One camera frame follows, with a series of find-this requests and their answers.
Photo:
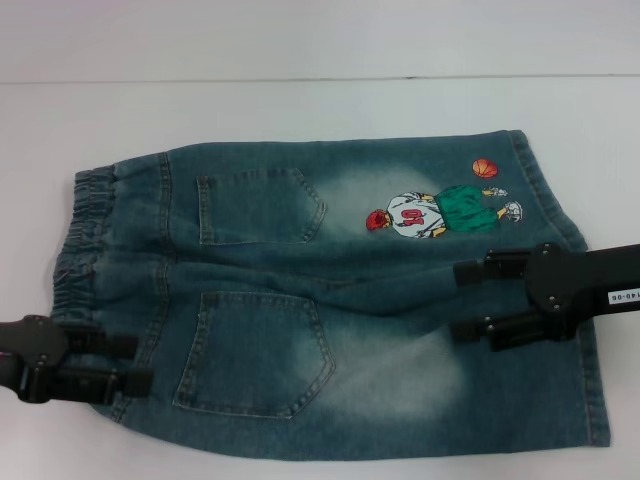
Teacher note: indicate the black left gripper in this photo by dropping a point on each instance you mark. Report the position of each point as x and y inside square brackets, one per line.
[30, 355]

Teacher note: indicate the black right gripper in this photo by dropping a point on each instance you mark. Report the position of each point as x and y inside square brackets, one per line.
[575, 280]

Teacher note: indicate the blue denim shorts with embroidery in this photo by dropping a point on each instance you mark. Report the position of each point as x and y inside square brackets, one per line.
[350, 310]

